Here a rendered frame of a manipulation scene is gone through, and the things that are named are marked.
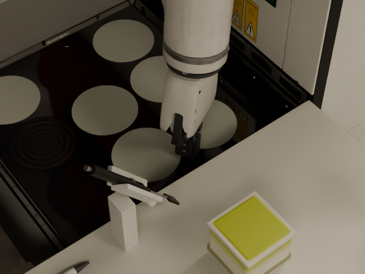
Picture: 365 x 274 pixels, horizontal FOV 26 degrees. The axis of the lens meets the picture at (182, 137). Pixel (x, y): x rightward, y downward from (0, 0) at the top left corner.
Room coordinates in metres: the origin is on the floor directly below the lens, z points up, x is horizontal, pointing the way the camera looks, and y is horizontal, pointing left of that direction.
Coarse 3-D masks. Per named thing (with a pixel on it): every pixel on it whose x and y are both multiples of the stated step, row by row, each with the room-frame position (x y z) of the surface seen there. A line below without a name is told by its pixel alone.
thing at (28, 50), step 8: (128, 0) 1.04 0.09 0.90; (112, 8) 1.02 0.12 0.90; (120, 8) 1.02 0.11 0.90; (96, 16) 1.00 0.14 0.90; (104, 16) 1.00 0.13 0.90; (80, 24) 0.98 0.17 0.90; (88, 24) 0.98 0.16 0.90; (64, 32) 0.96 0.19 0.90; (72, 32) 0.96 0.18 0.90; (48, 40) 0.94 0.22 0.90; (56, 40) 0.95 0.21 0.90; (32, 48) 0.92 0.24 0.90; (40, 48) 0.93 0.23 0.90; (16, 56) 0.91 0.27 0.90; (24, 56) 0.91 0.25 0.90; (0, 64) 0.89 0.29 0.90; (8, 64) 0.89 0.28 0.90
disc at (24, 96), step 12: (0, 84) 0.85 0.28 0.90; (12, 84) 0.85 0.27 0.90; (24, 84) 0.85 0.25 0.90; (0, 96) 0.82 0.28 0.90; (12, 96) 0.82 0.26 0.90; (24, 96) 0.82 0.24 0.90; (36, 96) 0.82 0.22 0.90; (0, 108) 0.80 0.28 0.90; (12, 108) 0.80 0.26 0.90; (24, 108) 0.80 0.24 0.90; (36, 108) 0.80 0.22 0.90; (0, 120) 0.77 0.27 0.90; (12, 120) 0.77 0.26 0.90
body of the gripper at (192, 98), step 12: (168, 72) 0.70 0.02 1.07; (180, 72) 0.70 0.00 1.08; (216, 72) 0.71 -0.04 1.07; (168, 84) 0.69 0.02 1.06; (180, 84) 0.69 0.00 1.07; (192, 84) 0.69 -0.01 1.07; (204, 84) 0.70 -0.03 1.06; (216, 84) 0.75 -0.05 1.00; (168, 96) 0.69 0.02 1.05; (180, 96) 0.68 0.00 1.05; (192, 96) 0.68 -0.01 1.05; (204, 96) 0.70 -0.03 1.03; (168, 108) 0.68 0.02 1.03; (180, 108) 0.68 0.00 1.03; (192, 108) 0.68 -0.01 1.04; (204, 108) 0.70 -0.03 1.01; (168, 120) 0.68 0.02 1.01; (192, 120) 0.67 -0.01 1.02; (192, 132) 0.67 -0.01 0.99
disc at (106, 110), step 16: (80, 96) 0.82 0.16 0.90; (96, 96) 0.82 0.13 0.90; (112, 96) 0.82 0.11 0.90; (128, 96) 0.82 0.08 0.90; (80, 112) 0.79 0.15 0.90; (96, 112) 0.79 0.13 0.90; (112, 112) 0.79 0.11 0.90; (128, 112) 0.79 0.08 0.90; (80, 128) 0.76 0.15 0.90; (96, 128) 0.76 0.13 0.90; (112, 128) 0.76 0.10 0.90
